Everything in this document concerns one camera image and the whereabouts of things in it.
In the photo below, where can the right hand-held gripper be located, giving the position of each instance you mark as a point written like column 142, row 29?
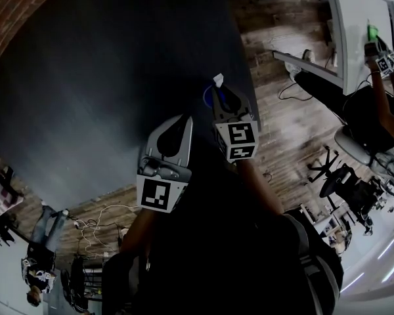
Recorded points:
column 238, row 136

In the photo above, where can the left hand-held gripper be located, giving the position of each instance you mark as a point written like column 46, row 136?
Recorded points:
column 156, row 194

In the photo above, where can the blue cup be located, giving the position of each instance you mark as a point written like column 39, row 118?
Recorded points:
column 205, row 96

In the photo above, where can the person's right forearm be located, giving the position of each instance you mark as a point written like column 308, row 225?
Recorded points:
column 259, row 189

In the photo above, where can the person's left forearm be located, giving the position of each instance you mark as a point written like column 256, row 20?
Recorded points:
column 141, row 228

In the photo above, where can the person's dark clothing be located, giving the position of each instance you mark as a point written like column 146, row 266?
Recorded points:
column 223, row 258

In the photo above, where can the grey chair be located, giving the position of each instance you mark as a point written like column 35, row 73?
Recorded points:
column 353, row 144

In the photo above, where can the black office chair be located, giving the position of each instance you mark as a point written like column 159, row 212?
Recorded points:
column 348, row 185

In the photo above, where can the white table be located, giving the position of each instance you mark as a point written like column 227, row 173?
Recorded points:
column 358, row 28

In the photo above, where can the green object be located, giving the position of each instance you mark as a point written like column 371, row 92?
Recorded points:
column 372, row 33

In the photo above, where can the black wheeled stand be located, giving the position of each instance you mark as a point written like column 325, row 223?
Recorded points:
column 75, row 284

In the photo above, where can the checkered board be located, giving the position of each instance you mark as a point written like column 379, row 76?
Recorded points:
column 0, row 192

